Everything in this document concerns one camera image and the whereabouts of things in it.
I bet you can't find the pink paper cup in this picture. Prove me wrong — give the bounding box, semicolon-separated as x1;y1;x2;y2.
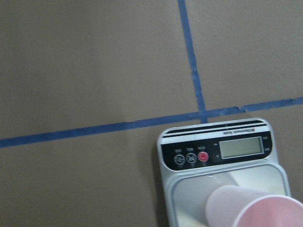
205;185;303;227

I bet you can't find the silver digital kitchen scale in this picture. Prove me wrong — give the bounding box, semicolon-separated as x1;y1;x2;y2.
157;118;291;227

